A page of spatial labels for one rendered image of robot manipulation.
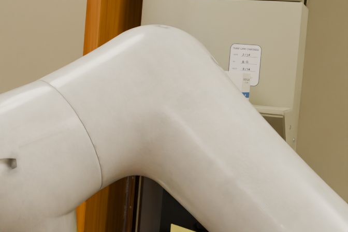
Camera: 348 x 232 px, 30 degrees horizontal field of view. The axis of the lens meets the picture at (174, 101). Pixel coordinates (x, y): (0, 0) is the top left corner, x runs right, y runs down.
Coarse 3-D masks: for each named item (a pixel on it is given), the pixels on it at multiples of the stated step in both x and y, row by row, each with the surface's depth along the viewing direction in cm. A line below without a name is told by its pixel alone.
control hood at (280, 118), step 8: (264, 112) 113; (272, 112) 112; (280, 112) 112; (288, 112) 117; (272, 120) 113; (280, 120) 113; (288, 120) 118; (280, 128) 114; (288, 128) 119; (288, 136) 120; (288, 144) 121
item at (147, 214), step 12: (144, 180) 128; (144, 192) 128; (156, 192) 126; (144, 204) 128; (156, 204) 126; (168, 204) 124; (180, 204) 121; (144, 216) 128; (156, 216) 126; (168, 216) 124; (180, 216) 121; (192, 216) 119; (132, 228) 131; (144, 228) 128; (156, 228) 126; (168, 228) 124; (192, 228) 119; (204, 228) 117
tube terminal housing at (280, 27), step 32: (160, 0) 130; (192, 0) 128; (224, 0) 126; (256, 0) 124; (192, 32) 128; (224, 32) 126; (256, 32) 124; (288, 32) 123; (224, 64) 126; (288, 64) 123; (256, 96) 125; (288, 96) 123
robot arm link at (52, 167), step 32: (0, 96) 53; (32, 96) 52; (0, 128) 49; (32, 128) 50; (64, 128) 51; (0, 160) 48; (32, 160) 49; (64, 160) 50; (96, 160) 52; (0, 192) 48; (32, 192) 49; (64, 192) 51; (0, 224) 48; (32, 224) 50; (64, 224) 54
